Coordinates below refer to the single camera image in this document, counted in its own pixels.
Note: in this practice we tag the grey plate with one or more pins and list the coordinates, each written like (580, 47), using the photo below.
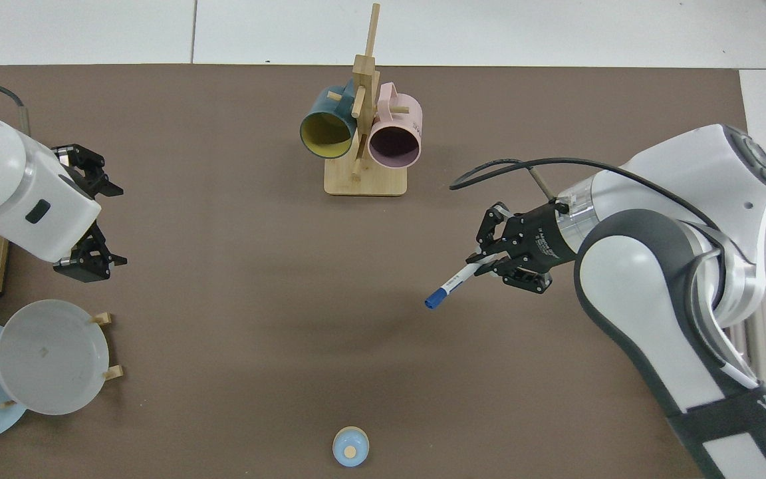
(50, 359)

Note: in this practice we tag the pink mug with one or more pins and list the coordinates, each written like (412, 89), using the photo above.
(409, 118)

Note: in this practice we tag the dark teal mug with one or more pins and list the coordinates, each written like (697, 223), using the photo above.
(318, 108)

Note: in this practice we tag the wooden cup stand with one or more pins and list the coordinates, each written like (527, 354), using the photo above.
(366, 183)

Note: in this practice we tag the white marker with blue cap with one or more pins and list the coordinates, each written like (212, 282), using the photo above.
(449, 286)

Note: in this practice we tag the brown table cloth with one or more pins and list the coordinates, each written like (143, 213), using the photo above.
(290, 299)

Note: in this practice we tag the wooden plate rack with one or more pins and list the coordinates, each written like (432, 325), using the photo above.
(116, 372)

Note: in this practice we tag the small blue round thing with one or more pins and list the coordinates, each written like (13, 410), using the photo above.
(343, 442)

